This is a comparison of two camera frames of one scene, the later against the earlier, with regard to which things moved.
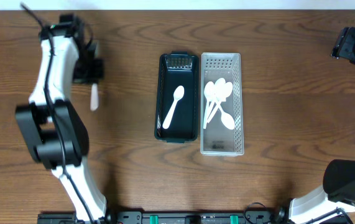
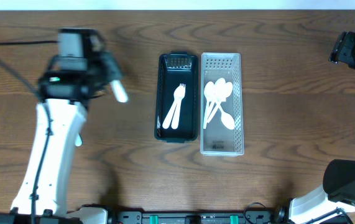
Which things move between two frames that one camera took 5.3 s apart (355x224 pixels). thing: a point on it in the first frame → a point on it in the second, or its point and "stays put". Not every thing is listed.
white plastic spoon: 178,93 stays put
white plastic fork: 94,97 → 178,94
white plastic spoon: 225,91 stays put
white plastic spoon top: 209,91 stays put
